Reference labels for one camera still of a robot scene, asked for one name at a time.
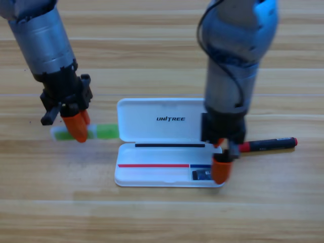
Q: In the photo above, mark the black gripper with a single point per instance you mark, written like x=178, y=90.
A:
x=63, y=88
x=222, y=126

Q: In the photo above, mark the black eraser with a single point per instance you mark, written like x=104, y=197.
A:
x=201, y=175

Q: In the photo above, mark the green highlighter pen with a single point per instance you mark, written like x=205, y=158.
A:
x=108, y=131

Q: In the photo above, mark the red and black marker pen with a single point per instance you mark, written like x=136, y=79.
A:
x=268, y=144

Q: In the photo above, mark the white Unitree pencil case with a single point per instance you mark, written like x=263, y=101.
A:
x=162, y=152

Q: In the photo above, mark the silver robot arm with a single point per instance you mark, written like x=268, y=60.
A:
x=235, y=33
x=43, y=40

